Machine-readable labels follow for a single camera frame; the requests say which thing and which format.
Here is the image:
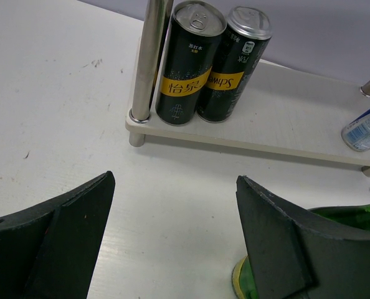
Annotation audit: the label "white two-tier shelf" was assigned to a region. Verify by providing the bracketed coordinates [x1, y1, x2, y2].
[125, 0, 370, 179]

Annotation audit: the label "black can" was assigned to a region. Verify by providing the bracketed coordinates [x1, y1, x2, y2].
[197, 6, 272, 123]
[155, 1, 227, 126]

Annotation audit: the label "white blue can shelf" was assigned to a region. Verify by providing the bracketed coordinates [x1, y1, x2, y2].
[341, 109, 370, 152]

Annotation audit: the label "black can right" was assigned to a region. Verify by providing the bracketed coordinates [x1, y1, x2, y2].
[197, 6, 272, 123]

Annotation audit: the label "green glass bottle front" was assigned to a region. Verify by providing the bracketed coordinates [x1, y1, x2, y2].
[231, 197, 370, 299]

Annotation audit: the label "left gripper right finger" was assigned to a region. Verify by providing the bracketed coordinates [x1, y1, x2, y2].
[236, 175, 370, 299]

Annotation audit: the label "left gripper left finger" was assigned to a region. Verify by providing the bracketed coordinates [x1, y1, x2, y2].
[0, 171, 115, 298]

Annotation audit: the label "black can left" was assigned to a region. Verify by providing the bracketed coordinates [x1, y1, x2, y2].
[155, 1, 227, 126]

